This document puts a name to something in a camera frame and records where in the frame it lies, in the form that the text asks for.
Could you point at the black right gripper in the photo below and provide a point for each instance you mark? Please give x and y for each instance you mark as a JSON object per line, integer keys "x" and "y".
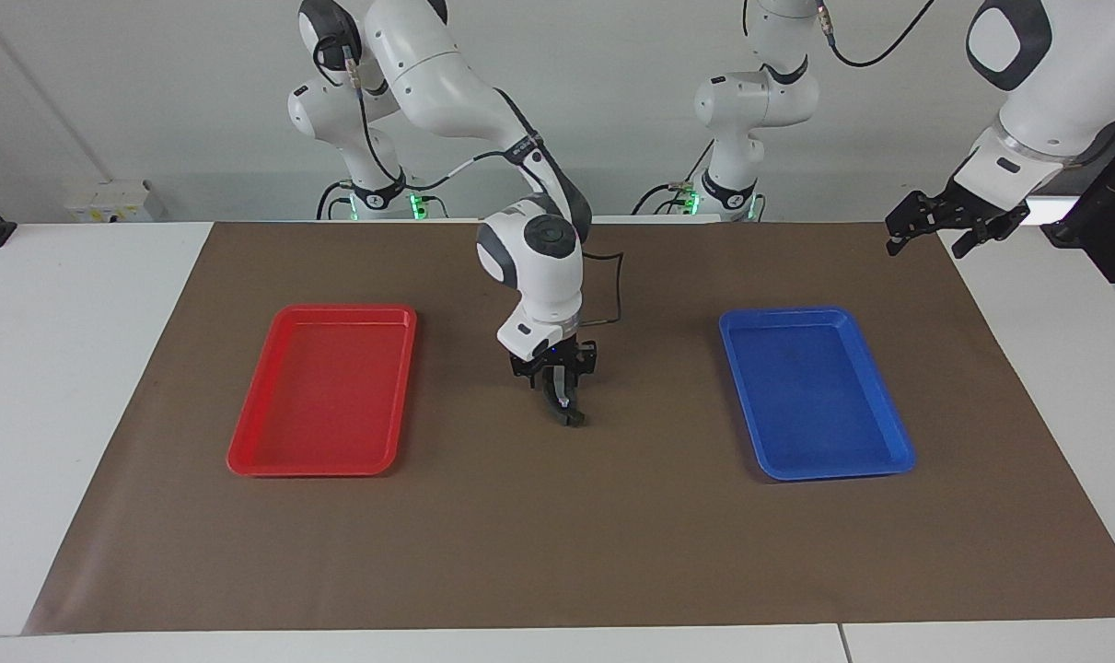
{"x": 557, "y": 359}

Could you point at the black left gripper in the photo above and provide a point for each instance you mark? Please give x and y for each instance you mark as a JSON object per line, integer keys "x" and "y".
{"x": 971, "y": 207}

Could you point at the long curved black brake pad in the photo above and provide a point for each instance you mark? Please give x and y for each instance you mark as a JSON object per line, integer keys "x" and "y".
{"x": 557, "y": 398}

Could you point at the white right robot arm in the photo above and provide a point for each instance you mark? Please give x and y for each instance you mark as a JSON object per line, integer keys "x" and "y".
{"x": 465, "y": 92}

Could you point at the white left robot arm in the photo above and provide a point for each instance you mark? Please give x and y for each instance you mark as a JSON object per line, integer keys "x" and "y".
{"x": 1045, "y": 92}

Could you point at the brown table mat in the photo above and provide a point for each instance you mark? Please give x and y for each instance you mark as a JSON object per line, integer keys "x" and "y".
{"x": 566, "y": 534}

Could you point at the large black monitor stand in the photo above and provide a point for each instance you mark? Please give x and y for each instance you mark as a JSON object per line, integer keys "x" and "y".
{"x": 1109, "y": 212}

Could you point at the blue plastic tray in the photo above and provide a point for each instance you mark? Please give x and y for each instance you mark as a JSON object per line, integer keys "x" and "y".
{"x": 815, "y": 396}

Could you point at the red plastic tray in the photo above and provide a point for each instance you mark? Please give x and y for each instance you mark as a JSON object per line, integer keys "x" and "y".
{"x": 322, "y": 396}

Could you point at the white wall socket box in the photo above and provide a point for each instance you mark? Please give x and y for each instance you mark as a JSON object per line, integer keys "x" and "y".
{"x": 110, "y": 201}

